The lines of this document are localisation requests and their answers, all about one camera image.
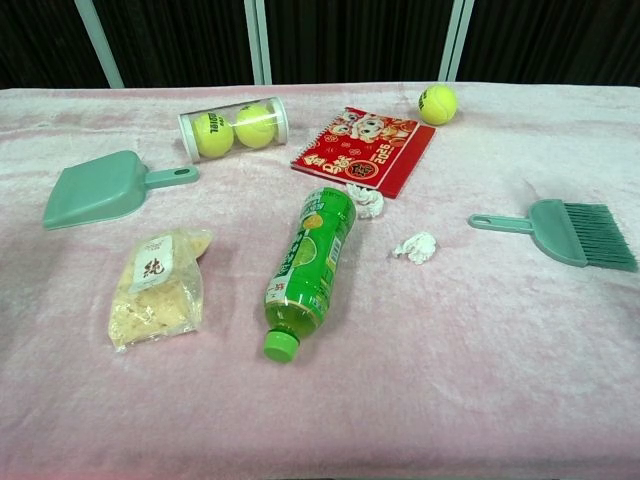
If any white tissue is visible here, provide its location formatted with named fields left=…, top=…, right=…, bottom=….
left=392, top=231, right=438, bottom=265
left=345, top=182, right=385, bottom=220

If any small teal hand broom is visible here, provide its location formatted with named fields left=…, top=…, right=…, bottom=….
left=468, top=198, right=639, bottom=273

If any yellow tennis ball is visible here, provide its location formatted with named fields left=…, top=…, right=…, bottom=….
left=234, top=103, right=278, bottom=149
left=418, top=83, right=459, bottom=126

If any tennis ball with black print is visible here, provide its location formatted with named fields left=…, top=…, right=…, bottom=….
left=193, top=112, right=235, bottom=157

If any clear tennis ball tube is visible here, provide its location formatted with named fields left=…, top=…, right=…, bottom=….
left=178, top=96, right=290, bottom=164

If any green drink bottle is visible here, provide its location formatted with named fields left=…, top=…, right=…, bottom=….
left=263, top=186, right=357, bottom=365

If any red 2025 spiral calendar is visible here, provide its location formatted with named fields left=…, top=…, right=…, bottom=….
left=290, top=106, right=437, bottom=200

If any pink plush table cloth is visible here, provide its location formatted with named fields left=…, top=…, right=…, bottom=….
left=0, top=82, right=640, bottom=480

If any clear bag of flakes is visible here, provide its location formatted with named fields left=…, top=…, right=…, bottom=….
left=108, top=227, right=215, bottom=353

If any black curtain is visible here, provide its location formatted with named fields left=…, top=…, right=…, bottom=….
left=0, top=0, right=640, bottom=91

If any teal plastic dustpan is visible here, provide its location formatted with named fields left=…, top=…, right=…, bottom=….
left=42, top=150, right=200, bottom=231

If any pale green frame post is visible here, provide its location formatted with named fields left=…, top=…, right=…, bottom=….
left=74, top=0, right=125, bottom=89
left=243, top=0, right=274, bottom=86
left=438, top=0, right=476, bottom=84

